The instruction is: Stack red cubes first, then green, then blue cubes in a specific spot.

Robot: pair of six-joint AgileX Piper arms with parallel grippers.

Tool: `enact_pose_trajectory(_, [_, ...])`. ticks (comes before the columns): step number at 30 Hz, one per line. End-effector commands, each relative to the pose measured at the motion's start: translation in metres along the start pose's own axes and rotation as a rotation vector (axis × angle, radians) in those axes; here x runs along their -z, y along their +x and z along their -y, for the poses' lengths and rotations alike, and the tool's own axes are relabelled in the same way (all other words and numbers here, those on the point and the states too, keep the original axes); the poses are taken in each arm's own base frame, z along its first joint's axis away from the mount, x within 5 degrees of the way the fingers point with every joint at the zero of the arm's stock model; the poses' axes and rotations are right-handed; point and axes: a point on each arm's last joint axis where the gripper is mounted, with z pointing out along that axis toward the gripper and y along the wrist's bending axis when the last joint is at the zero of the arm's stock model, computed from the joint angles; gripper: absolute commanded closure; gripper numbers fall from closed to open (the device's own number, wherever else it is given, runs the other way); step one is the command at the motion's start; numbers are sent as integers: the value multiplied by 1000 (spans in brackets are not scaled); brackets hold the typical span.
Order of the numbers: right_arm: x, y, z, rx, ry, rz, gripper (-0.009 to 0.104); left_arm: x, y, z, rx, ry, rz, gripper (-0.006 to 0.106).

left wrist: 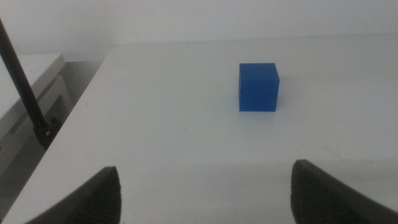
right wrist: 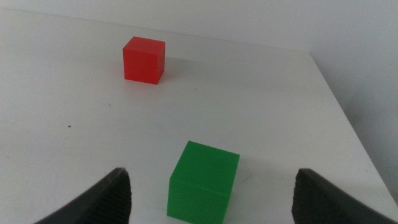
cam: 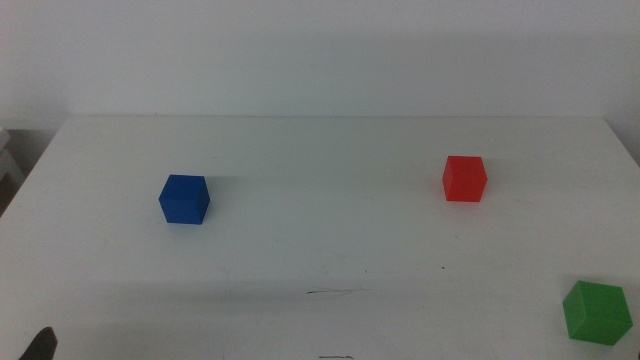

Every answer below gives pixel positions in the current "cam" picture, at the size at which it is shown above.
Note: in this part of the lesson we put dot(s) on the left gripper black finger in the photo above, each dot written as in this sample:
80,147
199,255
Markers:
44,346

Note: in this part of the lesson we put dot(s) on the blue cube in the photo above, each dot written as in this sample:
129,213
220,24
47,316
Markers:
184,200

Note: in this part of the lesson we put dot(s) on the green cube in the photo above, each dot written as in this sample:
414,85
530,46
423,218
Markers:
597,314

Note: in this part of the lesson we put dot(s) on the red cube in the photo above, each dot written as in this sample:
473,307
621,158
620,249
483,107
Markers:
465,180

